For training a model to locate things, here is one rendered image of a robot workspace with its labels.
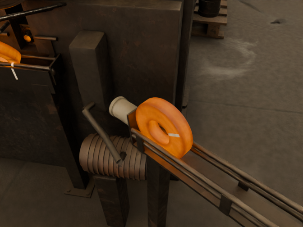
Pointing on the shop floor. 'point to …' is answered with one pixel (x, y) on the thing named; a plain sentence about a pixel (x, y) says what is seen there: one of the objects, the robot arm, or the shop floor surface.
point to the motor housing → (112, 174)
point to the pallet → (210, 17)
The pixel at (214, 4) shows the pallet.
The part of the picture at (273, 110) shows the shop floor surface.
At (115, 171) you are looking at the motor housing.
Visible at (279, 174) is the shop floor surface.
